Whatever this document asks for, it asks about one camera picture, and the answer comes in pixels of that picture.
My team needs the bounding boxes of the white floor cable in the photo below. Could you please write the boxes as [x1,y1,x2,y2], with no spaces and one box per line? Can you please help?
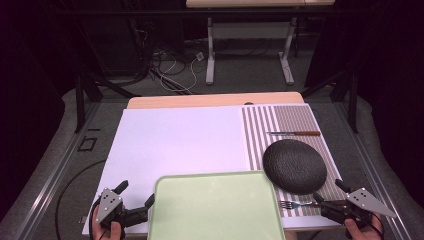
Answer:
[156,51,205,95]

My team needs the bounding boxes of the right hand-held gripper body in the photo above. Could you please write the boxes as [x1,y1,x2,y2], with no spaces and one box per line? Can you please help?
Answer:
[320,187,398,225]

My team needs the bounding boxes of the person's right hand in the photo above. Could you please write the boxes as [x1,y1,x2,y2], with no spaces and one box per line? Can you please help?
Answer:
[344,216,384,240]

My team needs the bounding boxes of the hand-held gripper cable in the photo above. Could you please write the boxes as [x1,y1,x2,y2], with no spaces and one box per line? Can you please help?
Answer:
[88,198,102,240]
[369,213,385,240]

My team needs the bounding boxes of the white-legged table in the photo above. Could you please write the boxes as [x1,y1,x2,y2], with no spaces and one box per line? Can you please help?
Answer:
[185,0,335,86]

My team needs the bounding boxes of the black round plate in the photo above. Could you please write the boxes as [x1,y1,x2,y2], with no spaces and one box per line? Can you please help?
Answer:
[262,139,328,196]

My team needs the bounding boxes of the black cable bundle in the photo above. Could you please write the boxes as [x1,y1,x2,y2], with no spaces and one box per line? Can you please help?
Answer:
[124,19,158,86]

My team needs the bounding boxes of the black metal stand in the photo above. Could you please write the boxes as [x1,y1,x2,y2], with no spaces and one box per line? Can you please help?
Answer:
[74,71,141,134]
[301,68,359,134]

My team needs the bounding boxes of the silver fork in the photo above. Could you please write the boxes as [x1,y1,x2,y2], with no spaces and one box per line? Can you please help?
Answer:
[279,199,322,210]

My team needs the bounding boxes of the left hand-held gripper cable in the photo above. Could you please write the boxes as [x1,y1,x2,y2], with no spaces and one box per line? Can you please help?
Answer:
[88,198,102,240]

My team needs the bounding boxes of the person's left hand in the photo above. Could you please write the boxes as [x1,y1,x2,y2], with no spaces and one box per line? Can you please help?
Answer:
[91,206,125,240]

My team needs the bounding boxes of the wooden-handled knife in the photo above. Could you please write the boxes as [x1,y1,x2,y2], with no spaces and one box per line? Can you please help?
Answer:
[266,130,322,137]

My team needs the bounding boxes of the striped placemat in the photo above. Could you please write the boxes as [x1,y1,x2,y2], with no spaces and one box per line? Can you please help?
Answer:
[241,103,348,218]

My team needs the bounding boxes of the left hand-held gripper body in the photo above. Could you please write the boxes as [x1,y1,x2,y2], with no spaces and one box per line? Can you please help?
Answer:
[95,187,149,231]

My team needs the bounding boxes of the right hand-held gripper cable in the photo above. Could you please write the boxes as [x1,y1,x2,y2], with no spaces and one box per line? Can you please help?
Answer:
[369,213,385,240]

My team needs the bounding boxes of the light green tray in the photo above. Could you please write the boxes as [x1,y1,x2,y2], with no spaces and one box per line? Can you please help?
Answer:
[147,170,287,240]

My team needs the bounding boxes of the aluminium floor rail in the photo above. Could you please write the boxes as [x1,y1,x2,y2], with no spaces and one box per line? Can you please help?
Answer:
[333,101,406,240]
[13,101,101,240]

